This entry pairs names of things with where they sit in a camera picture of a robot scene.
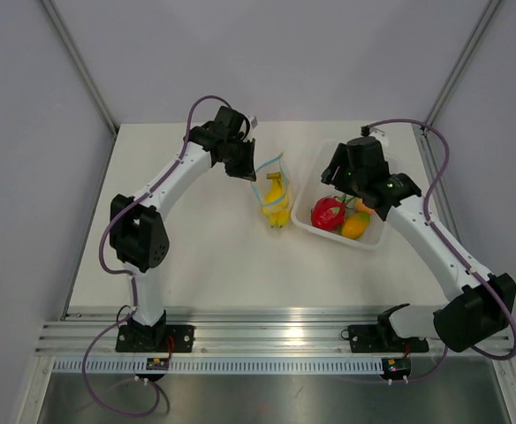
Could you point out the red dragon fruit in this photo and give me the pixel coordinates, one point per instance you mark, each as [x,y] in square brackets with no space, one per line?
[329,212]

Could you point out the small circuit board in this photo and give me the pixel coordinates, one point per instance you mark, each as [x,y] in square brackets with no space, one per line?
[396,368]
[157,364]

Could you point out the clear zip top bag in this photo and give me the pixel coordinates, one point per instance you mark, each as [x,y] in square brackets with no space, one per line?
[262,186]

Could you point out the aluminium corner post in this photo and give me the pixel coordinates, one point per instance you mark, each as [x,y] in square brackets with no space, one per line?
[464,59]
[72,51]

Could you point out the white plastic basket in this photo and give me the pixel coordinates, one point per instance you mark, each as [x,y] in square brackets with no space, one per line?
[312,190]

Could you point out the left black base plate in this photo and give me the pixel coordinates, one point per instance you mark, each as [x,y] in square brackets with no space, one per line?
[178,338]

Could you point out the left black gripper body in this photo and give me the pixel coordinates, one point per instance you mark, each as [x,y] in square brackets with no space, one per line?
[235,149]

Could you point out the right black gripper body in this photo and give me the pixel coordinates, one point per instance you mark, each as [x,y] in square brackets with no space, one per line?
[357,183]

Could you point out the orange green mango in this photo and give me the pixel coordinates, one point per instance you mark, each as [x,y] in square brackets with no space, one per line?
[354,226]

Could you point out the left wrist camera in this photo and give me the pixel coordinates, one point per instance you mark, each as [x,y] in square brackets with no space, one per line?
[234,122]

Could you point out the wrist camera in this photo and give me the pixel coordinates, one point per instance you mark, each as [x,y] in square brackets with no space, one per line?
[234,122]
[365,152]

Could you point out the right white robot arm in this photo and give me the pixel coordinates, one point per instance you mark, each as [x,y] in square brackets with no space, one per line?
[479,304]

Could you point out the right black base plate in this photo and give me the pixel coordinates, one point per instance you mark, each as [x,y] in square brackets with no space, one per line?
[364,338]

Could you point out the left aluminium corner post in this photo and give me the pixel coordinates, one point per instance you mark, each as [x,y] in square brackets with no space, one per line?
[72,51]

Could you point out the right small circuit board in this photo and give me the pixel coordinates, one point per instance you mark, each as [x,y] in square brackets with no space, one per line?
[396,368]

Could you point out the orange peach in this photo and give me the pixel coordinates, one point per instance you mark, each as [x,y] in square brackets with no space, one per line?
[360,207]

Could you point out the left small circuit board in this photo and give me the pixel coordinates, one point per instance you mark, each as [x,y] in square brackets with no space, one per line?
[157,364]

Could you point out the white slotted cable duct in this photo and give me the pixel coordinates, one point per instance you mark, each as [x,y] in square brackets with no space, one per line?
[224,366]

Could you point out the right aluminium corner post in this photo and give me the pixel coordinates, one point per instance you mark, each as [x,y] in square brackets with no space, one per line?
[464,59]

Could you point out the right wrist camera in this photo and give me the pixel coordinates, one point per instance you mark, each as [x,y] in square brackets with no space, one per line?
[365,152]

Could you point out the aluminium rail beam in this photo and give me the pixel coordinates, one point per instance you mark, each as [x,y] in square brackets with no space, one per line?
[246,332]

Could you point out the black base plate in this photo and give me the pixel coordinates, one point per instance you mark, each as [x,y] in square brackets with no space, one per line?
[178,338]
[364,338]

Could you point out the yellow banana bunch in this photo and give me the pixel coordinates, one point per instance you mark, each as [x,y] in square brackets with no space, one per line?
[276,208]

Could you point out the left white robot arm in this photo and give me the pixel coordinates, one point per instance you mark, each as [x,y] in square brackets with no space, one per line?
[136,231]

